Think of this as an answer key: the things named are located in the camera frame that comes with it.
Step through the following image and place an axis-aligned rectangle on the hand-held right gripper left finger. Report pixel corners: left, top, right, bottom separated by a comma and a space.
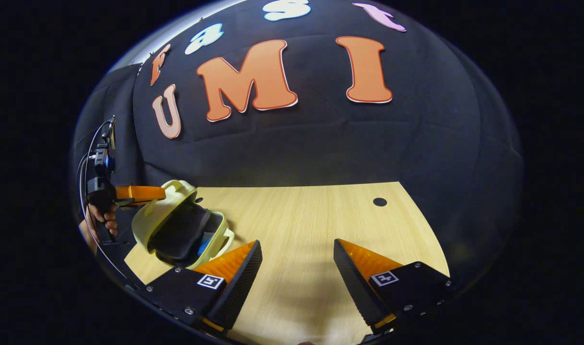
146, 240, 264, 334

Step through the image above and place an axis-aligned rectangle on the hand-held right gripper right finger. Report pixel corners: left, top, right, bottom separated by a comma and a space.
333, 238, 456, 329

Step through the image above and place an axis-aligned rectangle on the pale yellow small suitcase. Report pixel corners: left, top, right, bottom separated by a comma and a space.
131, 180, 235, 270

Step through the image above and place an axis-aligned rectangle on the blue skin care bottle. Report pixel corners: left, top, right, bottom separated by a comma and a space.
198, 232, 215, 257

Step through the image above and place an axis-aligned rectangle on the black cable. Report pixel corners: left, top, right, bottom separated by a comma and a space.
77, 120, 129, 283

